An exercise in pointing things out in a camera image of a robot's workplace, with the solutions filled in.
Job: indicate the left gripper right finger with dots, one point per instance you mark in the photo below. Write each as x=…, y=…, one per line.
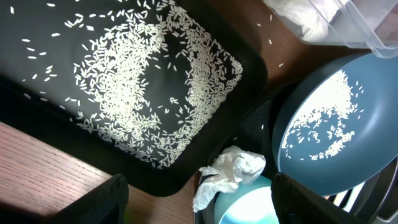
x=295, y=203

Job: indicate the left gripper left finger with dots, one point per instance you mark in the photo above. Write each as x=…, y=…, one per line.
x=104, y=204

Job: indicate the light blue saucer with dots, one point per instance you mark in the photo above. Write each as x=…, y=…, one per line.
x=249, y=204

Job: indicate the silver white napkin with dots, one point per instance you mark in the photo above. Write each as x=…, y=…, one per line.
x=232, y=167

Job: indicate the dark blue plate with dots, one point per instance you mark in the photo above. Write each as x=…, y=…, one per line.
x=338, y=127

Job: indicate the white tissue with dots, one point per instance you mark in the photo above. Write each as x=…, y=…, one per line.
x=312, y=16

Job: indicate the white plastic knife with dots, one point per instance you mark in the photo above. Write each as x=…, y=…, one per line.
x=346, y=199

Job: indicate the round black serving tray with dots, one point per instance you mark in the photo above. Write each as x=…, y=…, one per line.
x=377, y=200

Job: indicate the black rectangular tray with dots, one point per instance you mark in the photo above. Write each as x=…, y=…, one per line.
x=46, y=118

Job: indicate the spilled rice pile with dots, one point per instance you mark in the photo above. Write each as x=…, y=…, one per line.
x=144, y=76

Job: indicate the clear plastic bin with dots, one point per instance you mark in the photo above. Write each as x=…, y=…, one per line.
x=359, y=24

